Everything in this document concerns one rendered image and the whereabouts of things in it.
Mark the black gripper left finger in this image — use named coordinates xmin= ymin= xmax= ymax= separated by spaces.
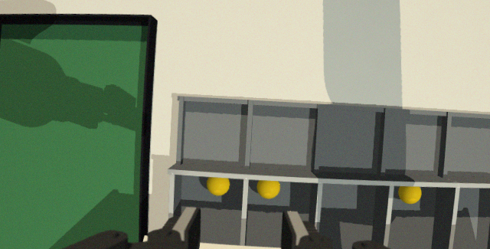
xmin=63 ymin=207 xmax=201 ymax=249

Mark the yellow ball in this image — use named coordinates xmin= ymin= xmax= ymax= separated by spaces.
xmin=207 ymin=177 xmax=230 ymax=195
xmin=257 ymin=180 xmax=280 ymax=198
xmin=398 ymin=186 xmax=421 ymax=204

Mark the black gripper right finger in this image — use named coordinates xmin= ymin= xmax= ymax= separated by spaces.
xmin=281 ymin=211 xmax=390 ymax=249

